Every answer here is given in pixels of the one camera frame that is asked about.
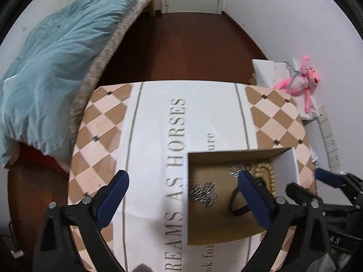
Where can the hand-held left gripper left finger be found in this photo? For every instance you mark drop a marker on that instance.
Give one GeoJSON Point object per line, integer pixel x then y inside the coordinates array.
{"type": "Point", "coordinates": [113, 197]}

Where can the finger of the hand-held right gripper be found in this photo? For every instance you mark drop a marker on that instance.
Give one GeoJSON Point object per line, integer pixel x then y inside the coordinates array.
{"type": "Point", "coordinates": [326, 173]}
{"type": "Point", "coordinates": [300, 191]}

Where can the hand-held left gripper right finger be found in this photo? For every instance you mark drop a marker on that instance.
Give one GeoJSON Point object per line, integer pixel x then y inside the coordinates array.
{"type": "Point", "coordinates": [255, 201]}

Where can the black wrist band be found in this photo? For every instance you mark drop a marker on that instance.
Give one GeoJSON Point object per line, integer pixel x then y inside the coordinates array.
{"type": "Point", "coordinates": [233, 204]}

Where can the white cardboard box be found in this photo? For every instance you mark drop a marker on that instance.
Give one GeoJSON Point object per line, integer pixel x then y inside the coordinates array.
{"type": "Point", "coordinates": [215, 223]}

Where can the white power strip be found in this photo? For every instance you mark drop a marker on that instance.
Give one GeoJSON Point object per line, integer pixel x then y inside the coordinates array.
{"type": "Point", "coordinates": [329, 136]}

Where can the checkered printed tablecloth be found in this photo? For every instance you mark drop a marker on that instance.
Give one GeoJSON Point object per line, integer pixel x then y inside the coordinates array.
{"type": "Point", "coordinates": [158, 136]}

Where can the red bed sheet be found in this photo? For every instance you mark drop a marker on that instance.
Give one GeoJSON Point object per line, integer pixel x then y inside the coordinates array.
{"type": "Point", "coordinates": [39, 155]}

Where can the pink plush toy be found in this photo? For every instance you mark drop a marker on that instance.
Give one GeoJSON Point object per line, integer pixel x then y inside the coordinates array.
{"type": "Point", "coordinates": [297, 83]}

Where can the patterned mattress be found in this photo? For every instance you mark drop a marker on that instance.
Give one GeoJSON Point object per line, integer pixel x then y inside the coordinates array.
{"type": "Point", "coordinates": [99, 65]}

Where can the teal blanket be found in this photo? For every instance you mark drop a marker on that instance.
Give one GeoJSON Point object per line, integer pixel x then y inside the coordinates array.
{"type": "Point", "coordinates": [54, 62]}

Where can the wooden bed frame leg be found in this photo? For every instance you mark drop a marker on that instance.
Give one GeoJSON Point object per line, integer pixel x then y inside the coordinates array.
{"type": "Point", "coordinates": [151, 8]}

